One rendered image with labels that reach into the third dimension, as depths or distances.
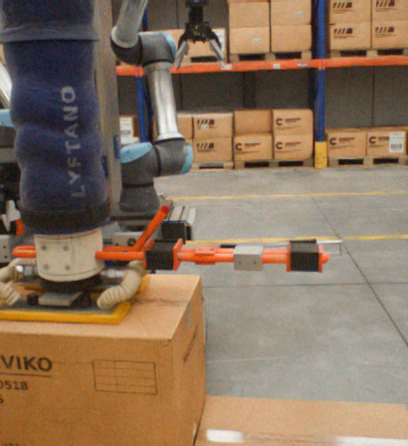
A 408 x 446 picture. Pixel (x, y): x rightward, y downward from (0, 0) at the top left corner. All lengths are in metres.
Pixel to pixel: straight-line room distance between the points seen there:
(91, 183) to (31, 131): 0.18
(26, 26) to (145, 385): 0.85
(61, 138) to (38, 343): 0.48
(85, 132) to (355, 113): 8.95
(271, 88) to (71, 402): 8.80
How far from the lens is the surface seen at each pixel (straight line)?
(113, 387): 1.38
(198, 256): 1.37
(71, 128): 1.34
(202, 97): 9.90
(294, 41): 8.64
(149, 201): 2.02
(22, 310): 1.46
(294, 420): 1.71
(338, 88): 10.06
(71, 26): 1.34
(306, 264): 1.35
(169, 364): 1.31
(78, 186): 1.36
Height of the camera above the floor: 1.52
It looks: 14 degrees down
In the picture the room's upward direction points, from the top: 2 degrees counter-clockwise
